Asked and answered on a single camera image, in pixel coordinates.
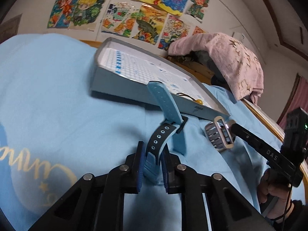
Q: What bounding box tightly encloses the person's right hand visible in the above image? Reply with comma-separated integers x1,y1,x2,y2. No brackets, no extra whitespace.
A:
257,169,295,220

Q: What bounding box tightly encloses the pink floral blanket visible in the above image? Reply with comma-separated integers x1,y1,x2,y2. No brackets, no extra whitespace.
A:
168,32,264,105

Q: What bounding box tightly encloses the pink curtain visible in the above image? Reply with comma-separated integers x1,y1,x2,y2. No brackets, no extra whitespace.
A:
277,74,308,129

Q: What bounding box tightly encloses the light blue cartoon bedsheet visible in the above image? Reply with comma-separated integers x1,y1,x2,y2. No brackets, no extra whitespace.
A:
1,34,282,230

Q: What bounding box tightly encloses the white air conditioner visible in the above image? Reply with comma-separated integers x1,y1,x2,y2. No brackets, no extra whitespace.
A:
232,32,255,52

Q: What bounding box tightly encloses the grey shallow cardboard box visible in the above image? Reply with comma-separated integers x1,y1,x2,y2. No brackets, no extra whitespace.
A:
91,40,230,120

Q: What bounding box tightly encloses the brown wooden door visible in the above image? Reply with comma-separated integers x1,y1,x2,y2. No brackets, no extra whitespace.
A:
0,14,22,43

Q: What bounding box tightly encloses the black camera module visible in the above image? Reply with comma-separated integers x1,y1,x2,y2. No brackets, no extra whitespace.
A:
280,107,307,166

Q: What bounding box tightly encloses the wall drawings collage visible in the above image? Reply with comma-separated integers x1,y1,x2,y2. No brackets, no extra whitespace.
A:
47,0,209,51

